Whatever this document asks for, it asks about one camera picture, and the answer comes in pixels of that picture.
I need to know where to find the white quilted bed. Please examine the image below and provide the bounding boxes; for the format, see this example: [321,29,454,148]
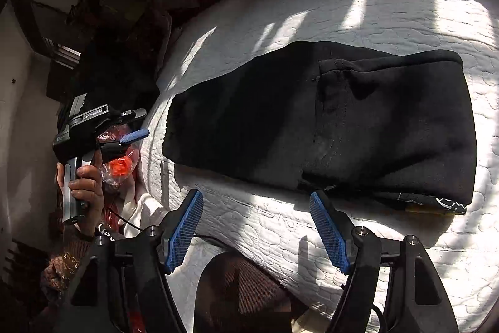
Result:
[138,0,499,333]

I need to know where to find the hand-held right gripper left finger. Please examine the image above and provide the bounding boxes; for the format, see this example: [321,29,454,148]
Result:
[55,189,204,333]

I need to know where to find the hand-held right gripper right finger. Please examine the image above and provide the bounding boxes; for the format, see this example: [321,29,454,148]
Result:
[309,190,461,333]

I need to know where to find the black cable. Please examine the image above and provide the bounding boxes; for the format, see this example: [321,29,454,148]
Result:
[104,196,235,252]

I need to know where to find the black pants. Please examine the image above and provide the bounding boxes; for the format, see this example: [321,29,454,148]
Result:
[162,40,478,217]

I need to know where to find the dark cloth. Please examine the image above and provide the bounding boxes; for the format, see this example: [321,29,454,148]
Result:
[78,5,173,112]

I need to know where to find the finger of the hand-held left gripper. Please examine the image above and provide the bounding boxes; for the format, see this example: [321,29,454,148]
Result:
[113,108,148,123]
[97,128,151,159]

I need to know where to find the person's left hand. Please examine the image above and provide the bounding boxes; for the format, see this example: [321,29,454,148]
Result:
[56,150,106,239]

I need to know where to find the plastic bag with orange contents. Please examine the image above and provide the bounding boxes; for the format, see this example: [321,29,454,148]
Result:
[95,122,142,190]

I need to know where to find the person's leg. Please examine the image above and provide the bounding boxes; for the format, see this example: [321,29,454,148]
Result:
[194,251,309,333]

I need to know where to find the dark wooden cabinet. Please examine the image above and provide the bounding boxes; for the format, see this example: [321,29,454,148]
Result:
[11,0,83,100]

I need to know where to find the person's left forearm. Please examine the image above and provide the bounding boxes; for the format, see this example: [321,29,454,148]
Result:
[39,228,95,296]

